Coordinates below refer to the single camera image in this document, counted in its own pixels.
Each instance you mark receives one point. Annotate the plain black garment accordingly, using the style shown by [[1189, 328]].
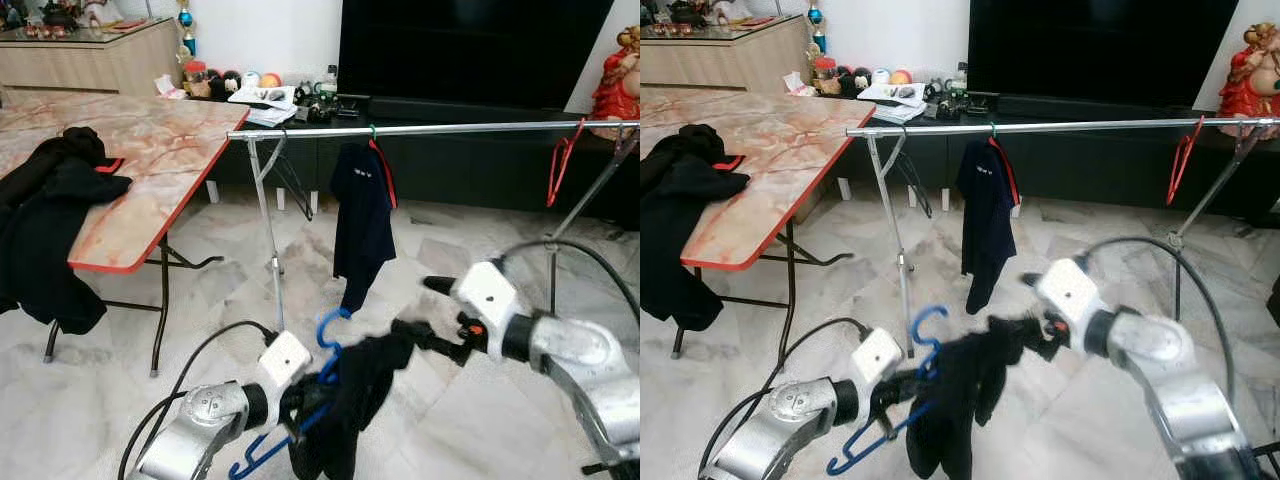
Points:
[[960, 400], [355, 410]]

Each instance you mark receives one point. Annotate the blue plastic hanger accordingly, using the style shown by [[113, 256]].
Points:
[[858, 455], [262, 455]]

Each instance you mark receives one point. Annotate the black shirt with red trim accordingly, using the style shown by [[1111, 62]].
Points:
[[50, 240], [680, 240]]

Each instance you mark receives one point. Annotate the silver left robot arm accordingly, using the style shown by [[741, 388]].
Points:
[[790, 415], [200, 420]]

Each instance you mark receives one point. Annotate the dark thin hanger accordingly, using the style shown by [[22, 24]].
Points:
[[928, 208], [308, 212]]

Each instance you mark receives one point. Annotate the red plastic hanger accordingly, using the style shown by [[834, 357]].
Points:
[[550, 185], [1170, 185]]

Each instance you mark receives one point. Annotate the navy shirt with red trim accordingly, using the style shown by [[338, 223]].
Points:
[[985, 215], [360, 220]]

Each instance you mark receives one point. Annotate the black TV console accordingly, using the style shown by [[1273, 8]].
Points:
[[460, 170], [1090, 165]]

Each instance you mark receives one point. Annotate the silver metal clothes rack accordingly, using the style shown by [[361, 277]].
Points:
[[1080, 125], [450, 128]]

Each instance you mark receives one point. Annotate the black soundbar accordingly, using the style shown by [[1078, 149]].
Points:
[[1080, 107], [450, 110]]

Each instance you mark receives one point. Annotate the black tape dispenser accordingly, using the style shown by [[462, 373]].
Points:
[[320, 112], [948, 108]]

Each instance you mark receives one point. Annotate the white paper stack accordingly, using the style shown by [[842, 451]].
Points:
[[893, 98], [265, 100]]

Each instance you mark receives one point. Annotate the black television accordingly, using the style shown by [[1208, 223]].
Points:
[[1100, 50], [470, 50]]

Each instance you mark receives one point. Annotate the orange red ball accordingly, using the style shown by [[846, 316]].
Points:
[[271, 81], [901, 79]]

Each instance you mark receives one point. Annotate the white blue ball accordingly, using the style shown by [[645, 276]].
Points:
[[882, 77], [252, 79]]

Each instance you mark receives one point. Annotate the red laughing Buddha statue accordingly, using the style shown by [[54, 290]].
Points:
[[615, 90], [1250, 80]]

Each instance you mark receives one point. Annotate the black mouse plush toy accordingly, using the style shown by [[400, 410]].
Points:
[[225, 85], [854, 82]]

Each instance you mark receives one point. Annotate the marble top folding table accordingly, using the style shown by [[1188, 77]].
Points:
[[170, 140], [800, 140]]

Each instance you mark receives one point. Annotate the red lidded jar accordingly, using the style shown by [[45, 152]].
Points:
[[826, 72], [196, 75]]

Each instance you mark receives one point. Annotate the pink tissue box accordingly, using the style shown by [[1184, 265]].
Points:
[[800, 85], [170, 88]]

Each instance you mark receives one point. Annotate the blue gold trophy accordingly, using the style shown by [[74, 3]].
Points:
[[816, 38], [187, 40]]

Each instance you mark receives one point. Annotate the beige wooden sideboard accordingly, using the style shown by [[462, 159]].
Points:
[[90, 65], [720, 60]]

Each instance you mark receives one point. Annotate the dark bronze ornament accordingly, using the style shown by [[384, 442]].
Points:
[[60, 15], [688, 13]]

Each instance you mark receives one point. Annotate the red flat box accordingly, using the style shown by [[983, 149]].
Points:
[[125, 24], [757, 21]]

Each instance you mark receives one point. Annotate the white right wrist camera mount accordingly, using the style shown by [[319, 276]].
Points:
[[1068, 290], [488, 295]]

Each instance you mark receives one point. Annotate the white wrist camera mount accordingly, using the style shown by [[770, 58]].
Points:
[[1068, 290], [285, 358], [488, 295], [877, 355]]

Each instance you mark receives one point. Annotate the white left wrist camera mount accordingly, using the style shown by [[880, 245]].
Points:
[[877, 355], [285, 358]]

